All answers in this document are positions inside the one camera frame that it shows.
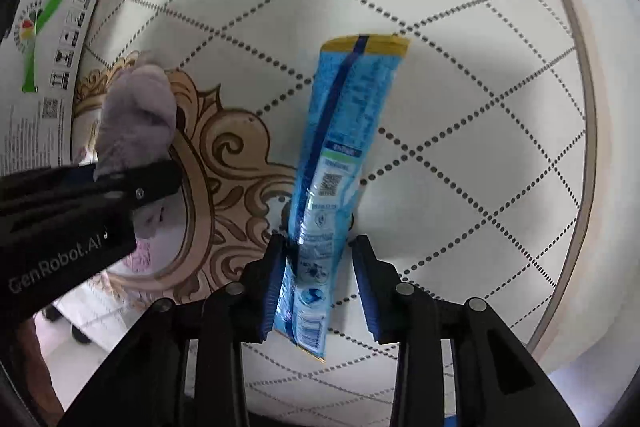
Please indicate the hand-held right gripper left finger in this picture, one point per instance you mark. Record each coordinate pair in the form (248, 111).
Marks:
(272, 289)

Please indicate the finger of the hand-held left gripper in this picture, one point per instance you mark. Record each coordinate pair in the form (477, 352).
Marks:
(50, 182)
(145, 189)

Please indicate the cardboard box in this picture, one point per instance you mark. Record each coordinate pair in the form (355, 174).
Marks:
(50, 57)

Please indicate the purple plush toy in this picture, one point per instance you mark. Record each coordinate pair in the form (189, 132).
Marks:
(137, 117)

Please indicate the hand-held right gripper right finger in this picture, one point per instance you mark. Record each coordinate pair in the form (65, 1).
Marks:
(367, 289)

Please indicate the long blue snack packet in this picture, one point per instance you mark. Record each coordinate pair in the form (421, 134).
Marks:
(340, 132)

